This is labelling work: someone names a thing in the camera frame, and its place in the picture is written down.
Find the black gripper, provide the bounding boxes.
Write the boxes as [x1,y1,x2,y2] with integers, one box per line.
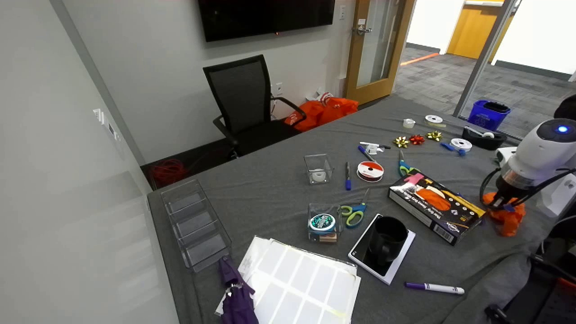
[493,171,535,209]

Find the black glove box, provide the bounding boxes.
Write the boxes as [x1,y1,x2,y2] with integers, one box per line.
[387,173,488,247]

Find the blue marker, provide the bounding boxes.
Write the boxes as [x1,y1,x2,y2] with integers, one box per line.
[439,142,466,158]

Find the blue recycling bin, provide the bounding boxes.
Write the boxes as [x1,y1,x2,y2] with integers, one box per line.
[466,99,511,133]

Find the green blue scissors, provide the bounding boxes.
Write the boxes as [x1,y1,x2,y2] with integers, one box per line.
[396,149,421,178]
[338,191,369,230]

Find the dark mobile stand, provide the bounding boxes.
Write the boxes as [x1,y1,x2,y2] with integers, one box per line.
[484,239,576,324]

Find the purple marker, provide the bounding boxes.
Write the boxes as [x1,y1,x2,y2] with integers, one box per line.
[403,279,466,297]

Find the red white ribbon spool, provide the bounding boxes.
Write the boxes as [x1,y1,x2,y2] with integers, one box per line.
[356,158,385,184]

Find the blue pen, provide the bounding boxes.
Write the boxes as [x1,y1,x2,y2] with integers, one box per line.
[342,160,355,193]

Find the yellow wooden door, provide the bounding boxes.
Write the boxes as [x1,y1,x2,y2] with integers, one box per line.
[446,0,506,61]

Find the green tape roll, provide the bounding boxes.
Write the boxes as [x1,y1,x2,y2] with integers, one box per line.
[306,203,338,245]

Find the orange plastic bags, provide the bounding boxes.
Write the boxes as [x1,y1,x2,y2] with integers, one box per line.
[284,95,360,133]

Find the white label sheets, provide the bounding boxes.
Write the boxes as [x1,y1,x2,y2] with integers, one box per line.
[236,234,364,324]

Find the grey tablecloth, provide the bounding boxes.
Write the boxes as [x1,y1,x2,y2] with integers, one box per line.
[146,92,576,324]

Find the black office chair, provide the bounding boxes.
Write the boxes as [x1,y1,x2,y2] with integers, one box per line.
[202,52,308,158]

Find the purple cloth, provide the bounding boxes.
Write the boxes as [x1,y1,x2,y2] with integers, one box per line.
[214,257,259,324]

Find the clear plastic tray organizer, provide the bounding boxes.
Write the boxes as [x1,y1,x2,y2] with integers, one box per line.
[160,178,232,274]

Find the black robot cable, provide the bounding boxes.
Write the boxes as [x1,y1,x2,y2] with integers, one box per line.
[477,167,504,209]

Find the metal glass wall post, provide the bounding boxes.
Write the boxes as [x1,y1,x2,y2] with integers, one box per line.
[452,0,522,119]

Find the black tablet white frame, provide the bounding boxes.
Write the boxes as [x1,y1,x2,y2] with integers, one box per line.
[347,212,418,286]

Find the black wall television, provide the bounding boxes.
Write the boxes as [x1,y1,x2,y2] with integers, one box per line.
[196,0,337,43]

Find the white wall switch plate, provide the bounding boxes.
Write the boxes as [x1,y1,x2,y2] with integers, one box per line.
[92,106,121,140]

